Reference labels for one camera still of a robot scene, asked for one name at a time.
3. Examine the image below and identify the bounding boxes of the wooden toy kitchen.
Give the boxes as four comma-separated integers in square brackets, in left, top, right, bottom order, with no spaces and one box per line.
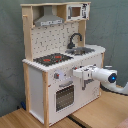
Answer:
[22,2,105,128]

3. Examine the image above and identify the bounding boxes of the metal sink basin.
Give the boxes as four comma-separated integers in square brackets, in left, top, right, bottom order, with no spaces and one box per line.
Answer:
[65,47,95,56]

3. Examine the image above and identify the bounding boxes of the grey fridge door handle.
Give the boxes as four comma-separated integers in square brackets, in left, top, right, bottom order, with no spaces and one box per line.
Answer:
[82,80,87,90]

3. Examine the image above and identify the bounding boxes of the black toy faucet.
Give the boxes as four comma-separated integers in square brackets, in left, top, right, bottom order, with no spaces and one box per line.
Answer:
[67,33,82,49]

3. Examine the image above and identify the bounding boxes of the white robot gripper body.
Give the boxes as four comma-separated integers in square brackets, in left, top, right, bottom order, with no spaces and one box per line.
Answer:
[73,65,99,80]

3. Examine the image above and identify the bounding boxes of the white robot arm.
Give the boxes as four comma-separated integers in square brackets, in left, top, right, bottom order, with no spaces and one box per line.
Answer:
[73,65,128,96]

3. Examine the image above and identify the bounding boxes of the oven door with window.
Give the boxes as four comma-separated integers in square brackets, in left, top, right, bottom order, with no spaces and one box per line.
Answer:
[56,84,75,111]

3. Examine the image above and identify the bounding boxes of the black stovetop red burners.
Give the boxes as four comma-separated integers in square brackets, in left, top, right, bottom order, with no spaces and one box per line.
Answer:
[34,53,71,66]

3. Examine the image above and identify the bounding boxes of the toy microwave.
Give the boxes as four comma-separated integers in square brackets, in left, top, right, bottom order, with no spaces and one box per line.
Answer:
[67,3,90,21]

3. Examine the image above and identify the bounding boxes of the grey range hood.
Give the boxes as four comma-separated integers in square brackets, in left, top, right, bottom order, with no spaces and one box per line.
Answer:
[35,6,64,27]

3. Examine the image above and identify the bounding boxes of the red stove knob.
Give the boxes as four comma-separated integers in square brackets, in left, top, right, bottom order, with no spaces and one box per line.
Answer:
[54,73,60,79]

